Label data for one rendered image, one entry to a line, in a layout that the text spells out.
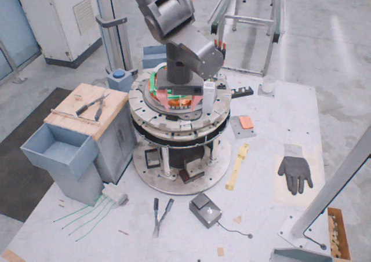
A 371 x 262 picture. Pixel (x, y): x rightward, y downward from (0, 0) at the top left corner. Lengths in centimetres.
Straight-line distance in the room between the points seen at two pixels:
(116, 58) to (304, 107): 92
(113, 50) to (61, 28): 186
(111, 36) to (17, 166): 150
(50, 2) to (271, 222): 263
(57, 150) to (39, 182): 128
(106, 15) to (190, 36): 68
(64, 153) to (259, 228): 66
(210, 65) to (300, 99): 96
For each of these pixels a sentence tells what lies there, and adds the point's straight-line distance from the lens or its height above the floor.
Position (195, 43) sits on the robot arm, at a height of 138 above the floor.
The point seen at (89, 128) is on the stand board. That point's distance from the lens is 77.
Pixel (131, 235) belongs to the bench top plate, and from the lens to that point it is 88.
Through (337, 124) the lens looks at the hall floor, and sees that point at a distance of 259.
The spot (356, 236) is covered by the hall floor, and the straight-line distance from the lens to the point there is 199.
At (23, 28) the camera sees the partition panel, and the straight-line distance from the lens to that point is 331.
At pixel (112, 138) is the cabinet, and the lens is 85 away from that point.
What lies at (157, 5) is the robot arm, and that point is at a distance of 46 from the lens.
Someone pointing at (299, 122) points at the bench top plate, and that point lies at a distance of 124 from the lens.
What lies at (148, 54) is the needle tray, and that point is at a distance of 113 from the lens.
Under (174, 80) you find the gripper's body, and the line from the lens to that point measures 54.
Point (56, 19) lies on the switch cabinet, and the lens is 293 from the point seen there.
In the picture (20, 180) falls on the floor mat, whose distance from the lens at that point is 222.
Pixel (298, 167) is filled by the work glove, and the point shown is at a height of 80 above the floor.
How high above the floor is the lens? 159
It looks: 45 degrees down
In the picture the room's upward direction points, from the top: straight up
